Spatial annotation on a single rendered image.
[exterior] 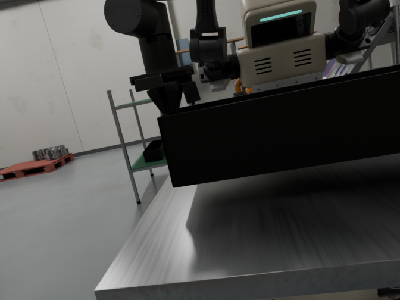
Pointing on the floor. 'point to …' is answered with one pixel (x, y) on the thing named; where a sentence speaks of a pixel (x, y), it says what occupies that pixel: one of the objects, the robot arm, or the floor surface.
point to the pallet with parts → (58, 153)
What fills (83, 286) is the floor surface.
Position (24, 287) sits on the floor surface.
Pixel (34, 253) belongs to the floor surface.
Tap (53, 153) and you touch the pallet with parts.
